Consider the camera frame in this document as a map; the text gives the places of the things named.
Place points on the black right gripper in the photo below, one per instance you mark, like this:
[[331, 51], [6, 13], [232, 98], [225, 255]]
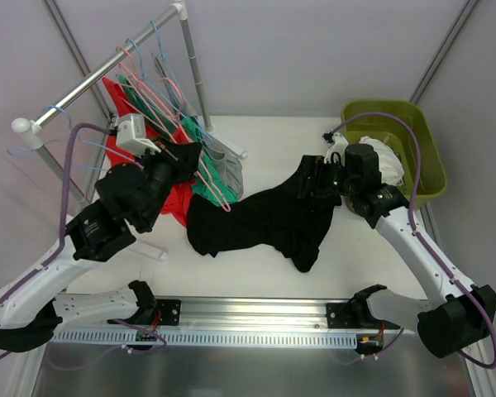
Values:
[[315, 182]]

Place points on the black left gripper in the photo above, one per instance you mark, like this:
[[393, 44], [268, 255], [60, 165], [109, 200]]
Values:
[[178, 157]]

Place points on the black tank top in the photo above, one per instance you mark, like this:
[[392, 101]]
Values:
[[275, 217]]

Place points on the red tank top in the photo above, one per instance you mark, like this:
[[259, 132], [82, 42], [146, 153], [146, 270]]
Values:
[[178, 201]]

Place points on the white tank top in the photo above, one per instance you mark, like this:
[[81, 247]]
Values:
[[390, 166]]

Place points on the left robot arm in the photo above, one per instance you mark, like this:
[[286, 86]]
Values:
[[131, 197]]

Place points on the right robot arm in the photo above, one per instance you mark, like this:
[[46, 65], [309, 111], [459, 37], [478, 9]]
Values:
[[456, 312]]

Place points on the grey tank top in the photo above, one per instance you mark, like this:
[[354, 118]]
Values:
[[221, 178]]

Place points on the blue hanger under green top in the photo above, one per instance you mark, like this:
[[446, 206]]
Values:
[[157, 85]]

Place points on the blue hanger under grey top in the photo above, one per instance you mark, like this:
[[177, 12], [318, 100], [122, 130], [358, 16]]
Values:
[[175, 94]]

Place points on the olive green plastic basket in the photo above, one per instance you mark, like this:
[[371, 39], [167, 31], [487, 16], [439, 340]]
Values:
[[403, 127]]

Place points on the silver clothes rack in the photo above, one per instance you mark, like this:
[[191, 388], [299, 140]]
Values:
[[28, 130]]

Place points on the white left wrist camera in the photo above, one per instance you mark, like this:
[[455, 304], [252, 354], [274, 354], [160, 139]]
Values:
[[131, 136]]

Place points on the aluminium rail with cable duct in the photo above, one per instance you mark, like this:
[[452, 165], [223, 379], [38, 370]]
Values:
[[236, 322]]

